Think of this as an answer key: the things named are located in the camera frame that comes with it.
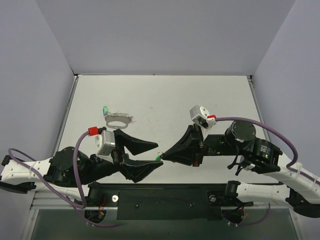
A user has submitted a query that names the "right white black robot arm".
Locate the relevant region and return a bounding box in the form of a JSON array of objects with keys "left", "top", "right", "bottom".
[{"left": 160, "top": 115, "right": 320, "bottom": 218}]

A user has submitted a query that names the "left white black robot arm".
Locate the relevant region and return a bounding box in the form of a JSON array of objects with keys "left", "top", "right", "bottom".
[{"left": 0, "top": 127, "right": 163, "bottom": 199}]

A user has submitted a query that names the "green blue key tag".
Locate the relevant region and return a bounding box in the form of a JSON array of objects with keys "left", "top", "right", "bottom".
[{"left": 102, "top": 106, "right": 109, "bottom": 116}]

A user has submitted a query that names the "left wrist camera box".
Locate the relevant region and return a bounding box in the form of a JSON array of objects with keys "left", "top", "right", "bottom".
[{"left": 95, "top": 130, "right": 116, "bottom": 163}]

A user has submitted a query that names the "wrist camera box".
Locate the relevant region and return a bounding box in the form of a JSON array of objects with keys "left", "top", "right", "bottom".
[
  {"left": 95, "top": 130, "right": 116, "bottom": 163},
  {"left": 189, "top": 105, "right": 217, "bottom": 140}
]

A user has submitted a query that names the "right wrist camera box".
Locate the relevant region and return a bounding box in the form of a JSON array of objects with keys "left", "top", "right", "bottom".
[{"left": 189, "top": 105, "right": 217, "bottom": 140}]

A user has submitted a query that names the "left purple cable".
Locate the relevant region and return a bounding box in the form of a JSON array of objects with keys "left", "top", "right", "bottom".
[{"left": 7, "top": 127, "right": 101, "bottom": 210}]

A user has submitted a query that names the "purple cable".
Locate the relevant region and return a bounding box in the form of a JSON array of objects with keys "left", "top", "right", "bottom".
[
  {"left": 207, "top": 114, "right": 320, "bottom": 185},
  {"left": 7, "top": 127, "right": 101, "bottom": 210}
]

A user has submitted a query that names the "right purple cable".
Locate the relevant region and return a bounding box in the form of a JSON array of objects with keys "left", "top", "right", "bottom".
[{"left": 207, "top": 114, "right": 320, "bottom": 185}]

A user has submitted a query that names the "aluminium frame rail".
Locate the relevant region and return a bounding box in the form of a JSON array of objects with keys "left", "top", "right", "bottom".
[{"left": 30, "top": 196, "right": 73, "bottom": 210}]

